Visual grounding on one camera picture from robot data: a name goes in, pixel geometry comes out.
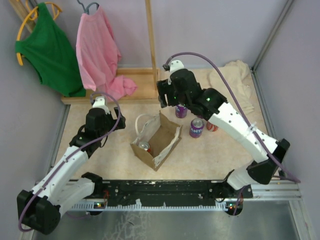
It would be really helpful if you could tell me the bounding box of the grey clothes hanger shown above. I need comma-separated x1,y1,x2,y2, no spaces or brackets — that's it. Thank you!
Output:
77,0,100,15

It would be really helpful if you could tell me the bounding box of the pink t-shirt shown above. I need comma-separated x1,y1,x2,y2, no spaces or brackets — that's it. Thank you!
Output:
75,6,138,100

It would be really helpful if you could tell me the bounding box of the yellow clothes hanger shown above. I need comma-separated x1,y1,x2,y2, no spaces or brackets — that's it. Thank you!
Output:
16,1,63,66

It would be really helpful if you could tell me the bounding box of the green tank top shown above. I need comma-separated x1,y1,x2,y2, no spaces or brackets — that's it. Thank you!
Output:
15,2,86,97

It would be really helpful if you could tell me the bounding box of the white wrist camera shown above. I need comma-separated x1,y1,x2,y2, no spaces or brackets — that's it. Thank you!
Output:
162,60,185,75
92,96,110,114

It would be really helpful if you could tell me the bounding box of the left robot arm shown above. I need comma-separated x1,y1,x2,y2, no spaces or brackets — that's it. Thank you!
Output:
16,104,126,235

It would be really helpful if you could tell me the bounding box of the brown canvas bag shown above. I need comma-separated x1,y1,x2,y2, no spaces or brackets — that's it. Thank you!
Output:
130,112,183,172

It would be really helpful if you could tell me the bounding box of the purple soda can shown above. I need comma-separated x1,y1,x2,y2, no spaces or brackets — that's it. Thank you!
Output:
189,118,204,138
175,104,188,119

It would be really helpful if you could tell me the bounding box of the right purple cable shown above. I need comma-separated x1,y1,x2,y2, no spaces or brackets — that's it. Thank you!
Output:
162,52,301,218

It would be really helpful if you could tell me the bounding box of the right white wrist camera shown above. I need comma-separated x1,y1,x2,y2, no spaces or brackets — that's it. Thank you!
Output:
162,60,185,75

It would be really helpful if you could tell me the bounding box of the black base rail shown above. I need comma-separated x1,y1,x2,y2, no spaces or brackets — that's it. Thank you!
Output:
82,178,253,216

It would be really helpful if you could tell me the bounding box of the red Coca-Cola can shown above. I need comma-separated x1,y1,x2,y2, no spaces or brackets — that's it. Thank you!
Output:
206,121,219,132

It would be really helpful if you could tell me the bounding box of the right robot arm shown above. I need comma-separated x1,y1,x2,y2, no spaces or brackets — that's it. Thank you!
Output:
156,68,290,198

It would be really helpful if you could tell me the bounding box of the aluminium frame rail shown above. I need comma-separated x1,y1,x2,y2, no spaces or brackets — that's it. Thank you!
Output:
33,179,302,213

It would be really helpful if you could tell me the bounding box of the purple cable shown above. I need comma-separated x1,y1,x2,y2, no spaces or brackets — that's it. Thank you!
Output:
17,91,122,232
162,52,301,218

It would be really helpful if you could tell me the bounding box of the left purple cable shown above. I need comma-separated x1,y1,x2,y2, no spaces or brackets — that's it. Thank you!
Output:
17,91,122,232

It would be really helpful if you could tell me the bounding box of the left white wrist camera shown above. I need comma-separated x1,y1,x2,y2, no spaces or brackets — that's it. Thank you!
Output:
92,96,110,114

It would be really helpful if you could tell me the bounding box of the silver-top can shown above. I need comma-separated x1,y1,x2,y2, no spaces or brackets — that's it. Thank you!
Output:
138,141,151,153

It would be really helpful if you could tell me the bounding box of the wooden clothes rack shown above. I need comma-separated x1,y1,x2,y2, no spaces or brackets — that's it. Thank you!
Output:
9,0,161,104

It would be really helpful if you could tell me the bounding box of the beige folded cloth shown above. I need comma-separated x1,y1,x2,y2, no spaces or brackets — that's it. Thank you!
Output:
207,60,255,115

